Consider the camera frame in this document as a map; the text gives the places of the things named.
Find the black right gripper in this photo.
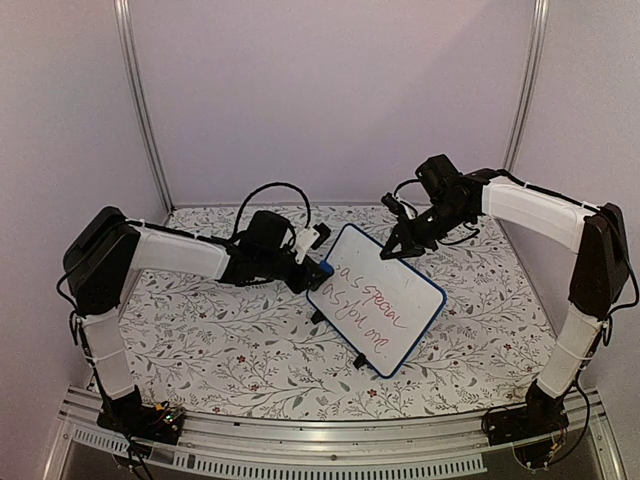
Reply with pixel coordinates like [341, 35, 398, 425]
[380, 200, 471, 262]

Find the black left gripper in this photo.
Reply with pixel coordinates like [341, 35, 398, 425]
[258, 250, 328, 296]

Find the blue whiteboard eraser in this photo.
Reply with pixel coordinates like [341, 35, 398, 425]
[319, 260, 335, 281]

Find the small blue-framed whiteboard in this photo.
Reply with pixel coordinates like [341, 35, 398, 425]
[306, 224, 447, 379]

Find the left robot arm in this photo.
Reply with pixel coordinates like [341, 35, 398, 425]
[62, 206, 330, 434]

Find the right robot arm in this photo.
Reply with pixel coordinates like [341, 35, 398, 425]
[380, 154, 639, 436]

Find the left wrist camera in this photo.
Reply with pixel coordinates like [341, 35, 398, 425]
[293, 223, 331, 264]

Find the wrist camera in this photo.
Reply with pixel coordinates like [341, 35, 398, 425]
[381, 192, 418, 220]
[293, 223, 331, 264]

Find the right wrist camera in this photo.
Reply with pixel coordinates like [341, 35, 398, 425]
[381, 192, 418, 220]

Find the wire whiteboard stand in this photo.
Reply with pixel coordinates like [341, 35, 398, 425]
[310, 310, 367, 370]

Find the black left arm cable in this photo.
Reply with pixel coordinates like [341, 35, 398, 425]
[234, 182, 312, 241]

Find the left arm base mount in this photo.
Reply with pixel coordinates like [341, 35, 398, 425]
[97, 386, 186, 445]

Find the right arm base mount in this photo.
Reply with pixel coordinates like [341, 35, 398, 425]
[481, 382, 569, 446]

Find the right aluminium frame post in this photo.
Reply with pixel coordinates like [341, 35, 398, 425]
[503, 0, 550, 172]

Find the aluminium frame post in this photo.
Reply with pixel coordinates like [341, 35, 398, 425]
[503, 0, 550, 172]
[113, 0, 175, 213]

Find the front aluminium rail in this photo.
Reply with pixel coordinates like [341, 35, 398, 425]
[44, 387, 631, 479]

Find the left aluminium frame post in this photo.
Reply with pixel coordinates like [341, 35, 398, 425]
[113, 0, 175, 213]

